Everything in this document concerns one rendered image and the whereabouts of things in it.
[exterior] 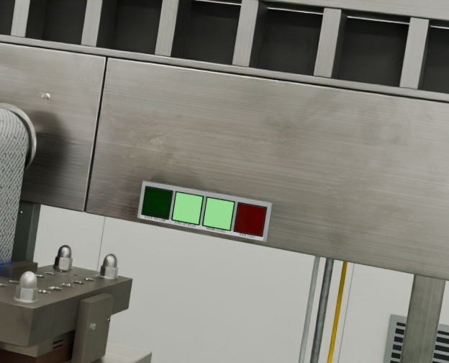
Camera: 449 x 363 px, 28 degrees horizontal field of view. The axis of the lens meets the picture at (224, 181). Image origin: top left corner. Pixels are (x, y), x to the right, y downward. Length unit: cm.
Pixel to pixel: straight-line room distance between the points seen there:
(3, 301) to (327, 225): 57
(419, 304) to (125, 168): 61
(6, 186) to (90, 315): 29
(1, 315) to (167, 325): 282
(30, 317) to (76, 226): 295
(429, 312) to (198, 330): 250
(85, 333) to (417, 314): 63
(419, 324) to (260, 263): 233
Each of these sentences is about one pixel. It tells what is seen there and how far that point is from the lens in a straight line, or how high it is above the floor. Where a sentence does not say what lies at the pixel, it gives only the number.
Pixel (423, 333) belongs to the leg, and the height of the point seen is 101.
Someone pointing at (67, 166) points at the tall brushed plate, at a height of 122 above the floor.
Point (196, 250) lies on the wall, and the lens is 412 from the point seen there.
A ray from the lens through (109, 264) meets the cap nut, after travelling 171.
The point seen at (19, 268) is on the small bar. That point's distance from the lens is 162.
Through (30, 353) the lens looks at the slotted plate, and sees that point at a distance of 146.
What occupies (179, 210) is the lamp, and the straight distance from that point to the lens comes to 166.
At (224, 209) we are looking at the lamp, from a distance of 163.
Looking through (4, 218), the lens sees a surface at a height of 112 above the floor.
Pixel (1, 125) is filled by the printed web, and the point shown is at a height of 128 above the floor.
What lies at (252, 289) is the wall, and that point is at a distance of 406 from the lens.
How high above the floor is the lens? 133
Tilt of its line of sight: 3 degrees down
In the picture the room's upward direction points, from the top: 9 degrees clockwise
